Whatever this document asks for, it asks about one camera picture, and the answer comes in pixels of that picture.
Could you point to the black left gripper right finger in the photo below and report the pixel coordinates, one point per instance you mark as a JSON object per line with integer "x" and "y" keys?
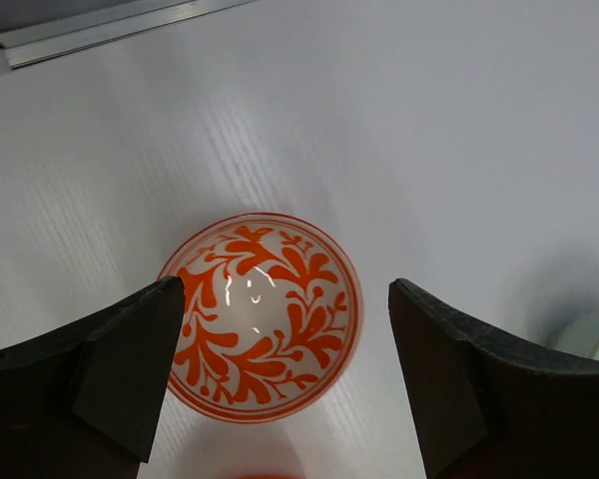
{"x": 488, "y": 404}

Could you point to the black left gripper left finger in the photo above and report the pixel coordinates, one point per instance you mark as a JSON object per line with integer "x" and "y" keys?
{"x": 84, "y": 400}

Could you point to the orange patterned glass bowl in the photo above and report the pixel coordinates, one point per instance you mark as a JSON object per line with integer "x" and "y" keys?
{"x": 273, "y": 314}

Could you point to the celadon green ceramic bowl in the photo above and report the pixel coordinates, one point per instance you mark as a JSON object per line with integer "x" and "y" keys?
{"x": 579, "y": 337}

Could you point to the orange square plastic bowl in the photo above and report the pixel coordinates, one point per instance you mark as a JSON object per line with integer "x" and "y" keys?
{"x": 266, "y": 475}

